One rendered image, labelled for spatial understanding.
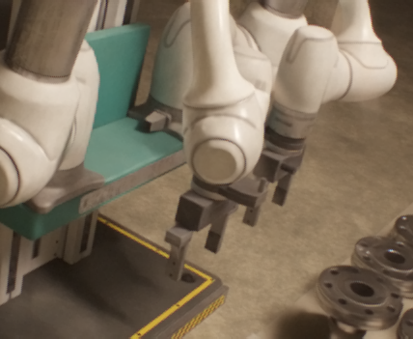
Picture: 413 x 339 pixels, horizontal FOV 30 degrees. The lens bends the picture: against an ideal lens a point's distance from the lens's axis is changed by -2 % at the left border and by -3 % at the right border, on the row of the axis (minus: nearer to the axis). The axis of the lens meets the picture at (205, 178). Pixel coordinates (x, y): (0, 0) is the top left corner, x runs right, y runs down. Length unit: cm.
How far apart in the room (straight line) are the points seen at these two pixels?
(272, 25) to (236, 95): 69
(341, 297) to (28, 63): 136
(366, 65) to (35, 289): 89
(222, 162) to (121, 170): 50
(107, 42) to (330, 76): 45
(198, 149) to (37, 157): 22
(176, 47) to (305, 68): 33
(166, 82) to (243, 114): 64
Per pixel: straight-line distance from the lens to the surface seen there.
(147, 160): 157
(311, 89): 147
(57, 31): 106
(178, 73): 167
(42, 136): 109
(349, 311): 217
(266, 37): 175
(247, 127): 106
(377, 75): 158
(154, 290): 190
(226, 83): 107
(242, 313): 246
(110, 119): 170
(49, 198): 134
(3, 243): 166
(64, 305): 179
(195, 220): 128
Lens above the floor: 140
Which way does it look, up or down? 26 degrees down
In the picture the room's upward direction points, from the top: 14 degrees clockwise
